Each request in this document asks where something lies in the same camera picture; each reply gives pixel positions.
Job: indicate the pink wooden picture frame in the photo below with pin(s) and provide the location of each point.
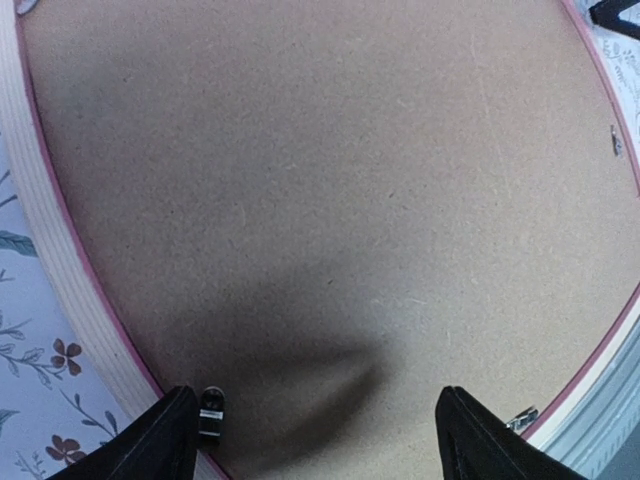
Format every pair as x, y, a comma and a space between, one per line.
50, 225

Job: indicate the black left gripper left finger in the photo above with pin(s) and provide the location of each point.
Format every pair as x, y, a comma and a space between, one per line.
160, 444

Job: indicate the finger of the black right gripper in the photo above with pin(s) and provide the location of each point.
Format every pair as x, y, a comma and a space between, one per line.
608, 15

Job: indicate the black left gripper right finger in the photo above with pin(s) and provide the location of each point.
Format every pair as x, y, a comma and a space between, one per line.
475, 444

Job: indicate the brown backing board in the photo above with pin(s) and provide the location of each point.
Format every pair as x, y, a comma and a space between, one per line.
325, 200

